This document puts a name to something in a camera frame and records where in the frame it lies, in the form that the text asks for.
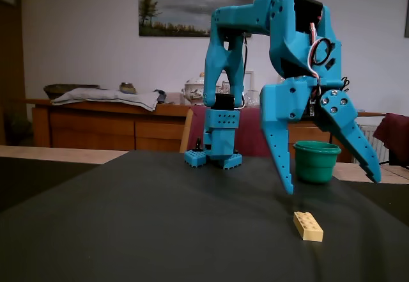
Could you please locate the blue gripper with motor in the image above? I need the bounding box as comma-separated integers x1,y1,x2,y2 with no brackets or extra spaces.
260,76,383,196

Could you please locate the cream lego brick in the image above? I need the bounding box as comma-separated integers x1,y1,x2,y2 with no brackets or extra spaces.
293,210,324,242

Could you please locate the green plastic cup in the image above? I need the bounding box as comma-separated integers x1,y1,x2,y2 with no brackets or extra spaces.
293,140,342,184

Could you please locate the white radiator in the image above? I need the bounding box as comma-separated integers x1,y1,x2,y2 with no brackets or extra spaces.
353,124,390,165

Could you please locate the round glass jar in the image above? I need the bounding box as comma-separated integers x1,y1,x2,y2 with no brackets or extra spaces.
244,89,261,107

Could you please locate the dark red draped cloth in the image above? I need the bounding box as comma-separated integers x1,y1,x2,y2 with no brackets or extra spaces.
373,113,409,169

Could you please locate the white ceramic tureen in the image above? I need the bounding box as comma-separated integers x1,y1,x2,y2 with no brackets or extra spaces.
182,72,230,106

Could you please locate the dark grey table mat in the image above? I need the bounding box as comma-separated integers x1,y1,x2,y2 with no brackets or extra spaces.
0,150,409,282

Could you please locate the lake landscape painting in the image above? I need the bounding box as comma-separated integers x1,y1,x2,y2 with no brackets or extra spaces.
138,0,256,38

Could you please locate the small ceramic jar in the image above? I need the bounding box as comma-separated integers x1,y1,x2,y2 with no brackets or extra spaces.
119,82,137,95

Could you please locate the folded grey cloth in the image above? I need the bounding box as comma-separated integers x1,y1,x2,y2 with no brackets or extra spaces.
50,87,167,113

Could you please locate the wooden sideboard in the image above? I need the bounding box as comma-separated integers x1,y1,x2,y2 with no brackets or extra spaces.
27,98,386,163

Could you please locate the small white photo frame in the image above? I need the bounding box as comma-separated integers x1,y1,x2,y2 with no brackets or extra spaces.
244,70,255,91

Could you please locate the wooden chair frame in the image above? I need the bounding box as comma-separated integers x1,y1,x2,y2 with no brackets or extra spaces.
180,107,194,153

